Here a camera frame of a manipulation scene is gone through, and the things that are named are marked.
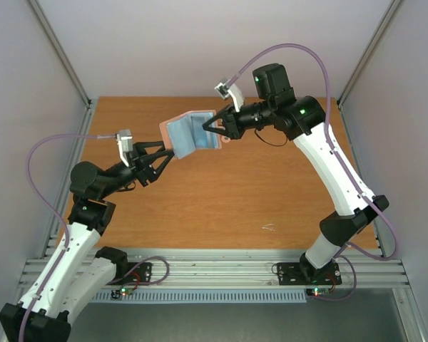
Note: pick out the left aluminium corner post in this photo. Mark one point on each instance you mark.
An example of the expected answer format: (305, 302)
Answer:
(61, 55)

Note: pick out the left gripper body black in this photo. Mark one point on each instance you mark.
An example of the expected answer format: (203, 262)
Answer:
(139, 169)

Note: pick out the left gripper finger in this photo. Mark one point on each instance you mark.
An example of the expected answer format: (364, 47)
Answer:
(155, 163)
(149, 147)

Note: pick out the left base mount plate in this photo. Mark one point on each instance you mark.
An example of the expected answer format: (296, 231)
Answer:
(144, 272)

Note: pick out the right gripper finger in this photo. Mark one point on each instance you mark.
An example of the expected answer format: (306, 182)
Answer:
(217, 121)
(219, 131)

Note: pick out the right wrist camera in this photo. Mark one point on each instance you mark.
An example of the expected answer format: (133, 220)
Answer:
(227, 90)

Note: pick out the aluminium rail frame front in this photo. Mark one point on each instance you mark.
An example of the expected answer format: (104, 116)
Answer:
(255, 268)

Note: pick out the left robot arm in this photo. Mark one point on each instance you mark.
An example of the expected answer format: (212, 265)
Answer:
(47, 311)

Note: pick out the grey slotted cable duct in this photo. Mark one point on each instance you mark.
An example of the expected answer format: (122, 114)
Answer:
(202, 296)

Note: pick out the pink card holder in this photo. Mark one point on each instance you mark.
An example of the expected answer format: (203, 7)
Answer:
(184, 134)

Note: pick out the circuit board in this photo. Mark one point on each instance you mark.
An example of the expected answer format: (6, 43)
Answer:
(120, 293)
(319, 292)

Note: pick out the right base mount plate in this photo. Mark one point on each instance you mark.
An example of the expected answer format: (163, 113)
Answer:
(290, 274)

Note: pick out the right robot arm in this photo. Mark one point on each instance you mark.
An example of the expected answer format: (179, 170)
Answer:
(302, 120)

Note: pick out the left circuit board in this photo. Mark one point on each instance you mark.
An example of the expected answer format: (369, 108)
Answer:
(120, 293)

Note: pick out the aluminium corner post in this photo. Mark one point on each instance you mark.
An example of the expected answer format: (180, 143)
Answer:
(382, 27)
(61, 55)

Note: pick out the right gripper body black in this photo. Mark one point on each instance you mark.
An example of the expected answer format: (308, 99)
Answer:
(231, 120)

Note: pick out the right aluminium corner post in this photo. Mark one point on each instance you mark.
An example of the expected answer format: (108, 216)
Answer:
(382, 27)

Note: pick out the base mount plate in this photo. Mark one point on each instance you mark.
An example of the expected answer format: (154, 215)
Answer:
(290, 274)
(144, 272)

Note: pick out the right circuit board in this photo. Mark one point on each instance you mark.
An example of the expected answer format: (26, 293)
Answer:
(319, 292)

